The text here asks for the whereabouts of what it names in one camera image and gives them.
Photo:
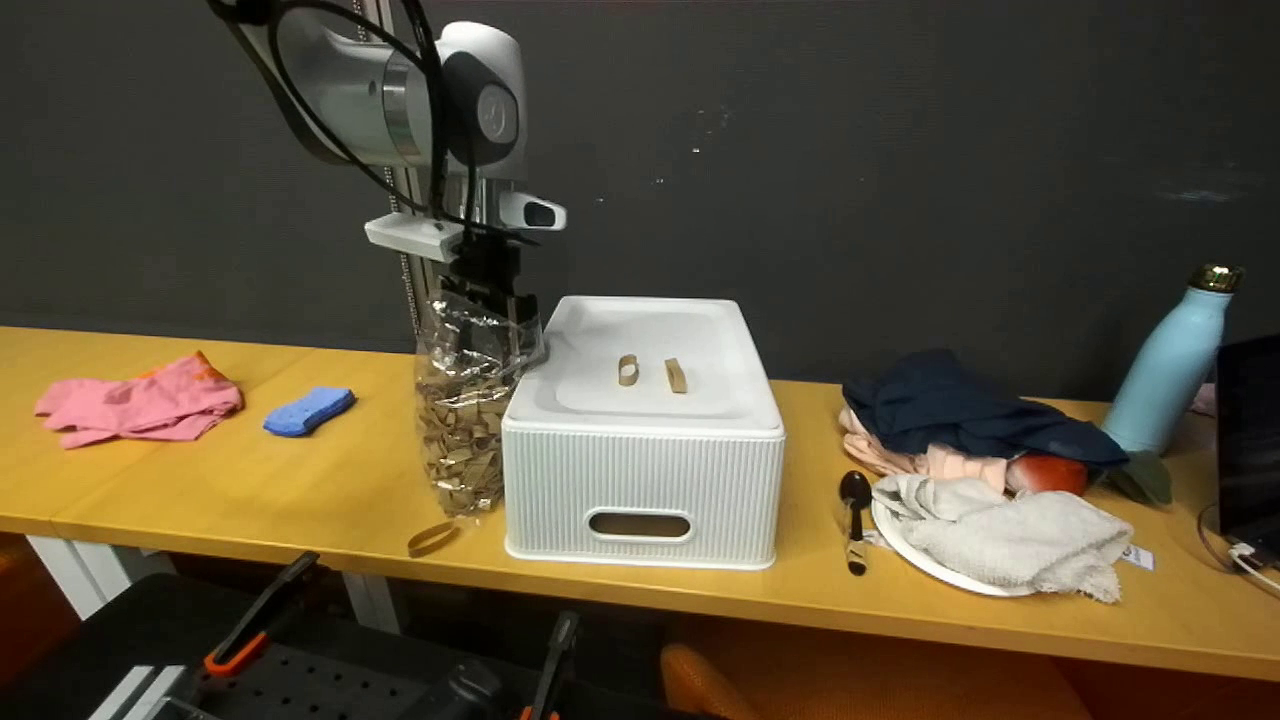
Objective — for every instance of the grey towel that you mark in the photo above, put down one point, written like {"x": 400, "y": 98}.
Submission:
{"x": 1010, "y": 535}

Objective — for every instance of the silver metal rail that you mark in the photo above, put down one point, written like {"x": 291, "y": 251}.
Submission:
{"x": 407, "y": 285}

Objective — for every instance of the white plate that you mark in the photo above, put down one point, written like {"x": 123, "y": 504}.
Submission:
{"x": 905, "y": 555}

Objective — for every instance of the clear plastic bag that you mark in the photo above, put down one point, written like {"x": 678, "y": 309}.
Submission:
{"x": 465, "y": 420}

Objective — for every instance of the black and orange clamp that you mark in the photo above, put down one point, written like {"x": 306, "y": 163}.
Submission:
{"x": 555, "y": 665}
{"x": 262, "y": 615}

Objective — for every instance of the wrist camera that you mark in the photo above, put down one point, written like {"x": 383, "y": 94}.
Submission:
{"x": 410, "y": 236}

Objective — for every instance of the light blue bottle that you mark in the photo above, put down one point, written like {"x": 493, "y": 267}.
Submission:
{"x": 1165, "y": 370}

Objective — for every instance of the pink rubber glove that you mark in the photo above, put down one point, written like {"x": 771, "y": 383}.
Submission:
{"x": 140, "y": 405}

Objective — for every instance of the heap of tan rubber bands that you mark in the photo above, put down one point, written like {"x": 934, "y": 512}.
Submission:
{"x": 462, "y": 440}

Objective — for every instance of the dark blue cloth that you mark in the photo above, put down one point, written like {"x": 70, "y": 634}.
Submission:
{"x": 960, "y": 405}

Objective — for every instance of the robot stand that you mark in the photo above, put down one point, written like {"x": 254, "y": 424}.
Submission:
{"x": 130, "y": 640}

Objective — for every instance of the red round fruit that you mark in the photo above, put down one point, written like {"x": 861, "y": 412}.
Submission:
{"x": 1050, "y": 474}

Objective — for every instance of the orange chair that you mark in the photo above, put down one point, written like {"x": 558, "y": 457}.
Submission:
{"x": 850, "y": 685}

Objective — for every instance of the black spoon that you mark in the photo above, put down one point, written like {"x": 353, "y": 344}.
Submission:
{"x": 855, "y": 495}

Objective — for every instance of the white ribbed basket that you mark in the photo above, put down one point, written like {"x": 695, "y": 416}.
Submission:
{"x": 640, "y": 470}

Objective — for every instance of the black laptop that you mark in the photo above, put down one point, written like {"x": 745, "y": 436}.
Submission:
{"x": 1250, "y": 440}

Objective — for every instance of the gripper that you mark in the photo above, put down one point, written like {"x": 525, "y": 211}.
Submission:
{"x": 488, "y": 262}

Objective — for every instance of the light pink cloth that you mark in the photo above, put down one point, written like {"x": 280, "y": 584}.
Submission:
{"x": 940, "y": 463}

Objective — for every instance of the tan rubber band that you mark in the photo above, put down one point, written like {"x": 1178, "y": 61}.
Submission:
{"x": 677, "y": 376}
{"x": 628, "y": 370}
{"x": 424, "y": 545}

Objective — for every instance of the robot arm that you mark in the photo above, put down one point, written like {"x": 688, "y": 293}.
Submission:
{"x": 350, "y": 95}

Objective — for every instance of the white paper tag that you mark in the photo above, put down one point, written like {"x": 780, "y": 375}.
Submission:
{"x": 1138, "y": 557}

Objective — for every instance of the blue sponge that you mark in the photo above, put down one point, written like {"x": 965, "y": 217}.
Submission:
{"x": 308, "y": 411}

